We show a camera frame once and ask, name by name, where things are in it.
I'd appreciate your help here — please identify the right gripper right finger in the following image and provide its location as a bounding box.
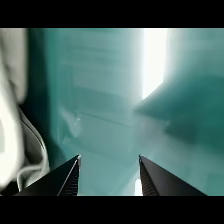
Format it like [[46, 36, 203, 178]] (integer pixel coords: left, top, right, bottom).
[[138, 154, 208, 197]]

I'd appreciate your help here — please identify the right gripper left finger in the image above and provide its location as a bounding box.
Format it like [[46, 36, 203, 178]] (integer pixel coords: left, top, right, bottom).
[[14, 154, 82, 197]]

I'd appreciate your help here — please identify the white garment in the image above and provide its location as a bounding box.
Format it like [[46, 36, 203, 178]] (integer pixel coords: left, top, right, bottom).
[[0, 28, 51, 193]]

